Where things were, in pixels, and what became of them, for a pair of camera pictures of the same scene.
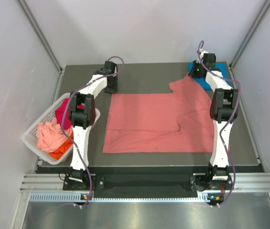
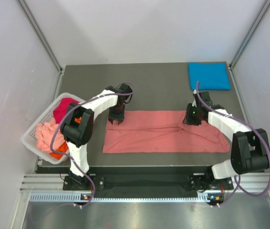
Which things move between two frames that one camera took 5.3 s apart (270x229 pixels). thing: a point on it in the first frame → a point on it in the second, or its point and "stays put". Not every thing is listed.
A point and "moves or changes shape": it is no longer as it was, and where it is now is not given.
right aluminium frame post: [248, 39] stays put
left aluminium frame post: [35, 26] stays put
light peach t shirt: [49, 134] stays put
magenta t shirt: [59, 113] stays put
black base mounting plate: [154, 180] stays put
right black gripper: [191, 74] → [188, 119]
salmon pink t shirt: [180, 122] moves or changes shape
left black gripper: [113, 89] → [120, 117]
